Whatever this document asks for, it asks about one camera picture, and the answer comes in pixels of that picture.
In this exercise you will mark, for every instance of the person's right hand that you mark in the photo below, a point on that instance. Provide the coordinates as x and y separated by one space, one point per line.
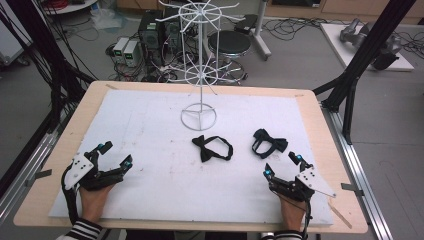
292 215

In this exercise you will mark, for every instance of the white round table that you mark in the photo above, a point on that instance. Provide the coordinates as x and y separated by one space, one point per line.
71 6

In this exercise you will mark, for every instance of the white floor platform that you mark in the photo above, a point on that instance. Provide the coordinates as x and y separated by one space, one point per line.
336 43

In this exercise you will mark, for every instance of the thin wooden stick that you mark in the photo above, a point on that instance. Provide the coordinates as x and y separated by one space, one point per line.
340 215

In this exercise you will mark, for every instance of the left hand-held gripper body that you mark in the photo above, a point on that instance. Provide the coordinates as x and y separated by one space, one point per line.
78 170

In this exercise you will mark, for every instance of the black frame strut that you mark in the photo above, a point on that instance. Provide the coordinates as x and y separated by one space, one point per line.
43 50
376 43

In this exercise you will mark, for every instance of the white pole stand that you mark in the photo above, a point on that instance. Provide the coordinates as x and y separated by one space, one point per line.
261 33

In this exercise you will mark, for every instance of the grey metal clamp bracket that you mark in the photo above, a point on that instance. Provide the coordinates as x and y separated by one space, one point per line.
351 188
43 173

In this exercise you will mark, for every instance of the black round stool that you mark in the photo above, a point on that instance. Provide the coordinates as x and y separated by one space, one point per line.
229 42

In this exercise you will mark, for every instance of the grey bench power supply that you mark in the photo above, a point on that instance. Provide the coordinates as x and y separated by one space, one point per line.
131 53
120 48

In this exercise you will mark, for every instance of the person's dark lap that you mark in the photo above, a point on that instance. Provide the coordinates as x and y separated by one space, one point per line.
186 235

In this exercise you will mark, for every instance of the dark navy bow tie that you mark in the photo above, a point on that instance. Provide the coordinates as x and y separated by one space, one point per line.
279 144

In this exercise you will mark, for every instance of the aluminium rail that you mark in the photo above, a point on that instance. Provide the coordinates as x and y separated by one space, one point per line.
360 166
30 166

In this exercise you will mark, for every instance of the black computer tower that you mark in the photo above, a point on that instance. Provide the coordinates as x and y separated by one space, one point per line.
150 36

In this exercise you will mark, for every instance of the clear plastic bag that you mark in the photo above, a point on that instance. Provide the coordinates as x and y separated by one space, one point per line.
103 18

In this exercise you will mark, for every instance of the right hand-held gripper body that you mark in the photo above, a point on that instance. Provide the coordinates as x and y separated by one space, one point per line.
313 181

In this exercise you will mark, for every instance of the person's left hand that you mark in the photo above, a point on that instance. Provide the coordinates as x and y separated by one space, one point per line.
93 203

